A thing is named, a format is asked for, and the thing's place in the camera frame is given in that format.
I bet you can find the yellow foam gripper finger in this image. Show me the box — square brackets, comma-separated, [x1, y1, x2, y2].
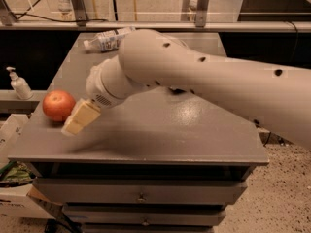
[61, 99, 101, 136]

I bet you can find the grey drawer cabinet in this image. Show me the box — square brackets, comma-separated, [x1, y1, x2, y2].
[8, 32, 270, 233]

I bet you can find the red apple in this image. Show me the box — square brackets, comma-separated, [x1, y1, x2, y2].
[42, 90, 76, 122]

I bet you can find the green bag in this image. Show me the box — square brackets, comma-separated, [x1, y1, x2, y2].
[0, 162, 36, 187]

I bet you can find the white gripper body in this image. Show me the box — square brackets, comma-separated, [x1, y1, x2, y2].
[86, 56, 151, 109]

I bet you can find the grey metal railing frame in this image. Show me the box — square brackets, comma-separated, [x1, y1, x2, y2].
[0, 0, 311, 33]

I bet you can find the white cardboard box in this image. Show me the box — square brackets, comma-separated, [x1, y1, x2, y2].
[0, 114, 52, 219]

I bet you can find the black cable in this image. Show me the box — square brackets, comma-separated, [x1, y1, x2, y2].
[13, 13, 110, 24]

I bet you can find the clear plastic bottle white label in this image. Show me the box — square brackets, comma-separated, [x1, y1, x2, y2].
[84, 26, 136, 52]

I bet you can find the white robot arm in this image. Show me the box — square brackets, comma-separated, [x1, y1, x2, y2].
[62, 29, 311, 148]

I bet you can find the white pump dispenser bottle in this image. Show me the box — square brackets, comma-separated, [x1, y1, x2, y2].
[6, 67, 33, 100]

